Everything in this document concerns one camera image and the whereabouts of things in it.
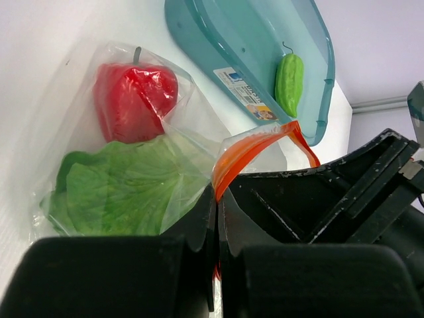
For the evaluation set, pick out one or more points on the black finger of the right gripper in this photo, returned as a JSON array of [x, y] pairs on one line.
[[358, 198]]

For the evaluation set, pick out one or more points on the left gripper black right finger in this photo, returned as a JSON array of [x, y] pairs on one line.
[[262, 277]]

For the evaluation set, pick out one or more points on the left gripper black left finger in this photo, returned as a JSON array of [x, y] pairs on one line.
[[169, 275]]

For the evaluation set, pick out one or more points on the pale green fake cabbage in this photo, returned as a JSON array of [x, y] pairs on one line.
[[127, 189]]

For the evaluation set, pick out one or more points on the clear zip bag orange seal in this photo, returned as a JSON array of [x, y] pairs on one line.
[[272, 147]]

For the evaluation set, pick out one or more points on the green fake vegetable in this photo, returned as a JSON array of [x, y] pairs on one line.
[[288, 87]]

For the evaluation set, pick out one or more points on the red fake food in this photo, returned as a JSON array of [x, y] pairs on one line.
[[132, 99]]

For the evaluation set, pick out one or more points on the teal plastic bin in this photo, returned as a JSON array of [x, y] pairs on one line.
[[239, 44]]

